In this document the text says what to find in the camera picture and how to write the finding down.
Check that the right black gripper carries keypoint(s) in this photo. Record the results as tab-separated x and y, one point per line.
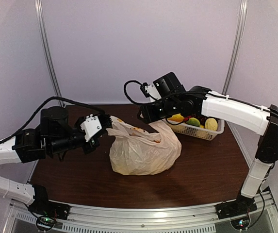
149	116

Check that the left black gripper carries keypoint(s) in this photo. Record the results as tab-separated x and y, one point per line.
93	143

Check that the beige plastic bag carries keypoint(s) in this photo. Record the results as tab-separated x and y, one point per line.
138	152

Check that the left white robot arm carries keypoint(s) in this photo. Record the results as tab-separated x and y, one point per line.
25	146

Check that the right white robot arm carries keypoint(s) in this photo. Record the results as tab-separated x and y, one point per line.
259	119

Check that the green yellow mango in basket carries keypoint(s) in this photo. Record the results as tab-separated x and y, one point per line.
193	122

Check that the red grape bunch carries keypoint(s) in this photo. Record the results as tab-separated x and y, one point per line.
202	119

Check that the white plastic basket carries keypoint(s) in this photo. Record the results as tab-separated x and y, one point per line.
198	132

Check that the yellow lemon in basket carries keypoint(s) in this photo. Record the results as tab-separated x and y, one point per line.
211	124

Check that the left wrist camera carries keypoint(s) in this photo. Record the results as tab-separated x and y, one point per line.
92	126

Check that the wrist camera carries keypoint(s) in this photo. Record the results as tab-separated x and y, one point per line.
92	126
150	92

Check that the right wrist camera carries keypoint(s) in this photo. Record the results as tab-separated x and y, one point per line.
150	92

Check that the right aluminium corner post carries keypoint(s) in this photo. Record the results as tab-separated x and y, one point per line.
236	45

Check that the aluminium corner post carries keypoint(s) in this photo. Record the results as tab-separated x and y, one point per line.
236	45
46	49

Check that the aluminium front rail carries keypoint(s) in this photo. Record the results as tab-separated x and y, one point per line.
191	219

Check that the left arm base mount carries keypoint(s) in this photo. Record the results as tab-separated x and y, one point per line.
47	213

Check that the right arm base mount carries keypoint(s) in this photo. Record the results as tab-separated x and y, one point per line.
237	212

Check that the left aluminium corner post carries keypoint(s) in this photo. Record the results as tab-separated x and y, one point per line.
46	49

